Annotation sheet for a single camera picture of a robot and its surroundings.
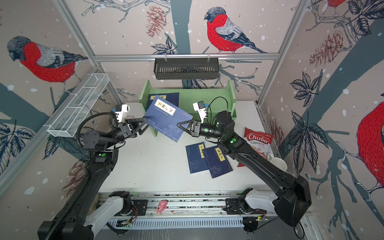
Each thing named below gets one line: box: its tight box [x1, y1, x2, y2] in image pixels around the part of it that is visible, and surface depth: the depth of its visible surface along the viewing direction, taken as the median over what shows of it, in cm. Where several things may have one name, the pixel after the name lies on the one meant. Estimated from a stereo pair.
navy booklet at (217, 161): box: [204, 145, 233, 179], surface depth 90 cm
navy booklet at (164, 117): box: [144, 94, 194, 143], surface depth 62 cm
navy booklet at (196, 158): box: [185, 141, 209, 174], surface depth 92 cm
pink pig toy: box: [155, 199, 169, 215], surface depth 74 cm
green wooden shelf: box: [139, 79, 237, 138], surface depth 63 cm
